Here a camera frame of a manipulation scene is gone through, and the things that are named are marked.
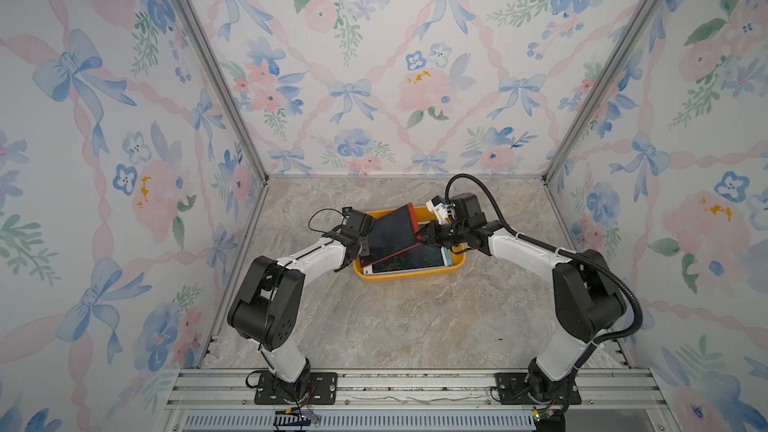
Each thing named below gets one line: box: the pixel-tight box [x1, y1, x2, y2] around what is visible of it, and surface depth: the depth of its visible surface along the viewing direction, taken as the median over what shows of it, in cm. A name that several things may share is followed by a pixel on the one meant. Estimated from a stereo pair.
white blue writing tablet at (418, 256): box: [363, 243, 453, 275], surface depth 95 cm
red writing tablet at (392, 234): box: [360, 202, 422, 266], surface depth 93 cm
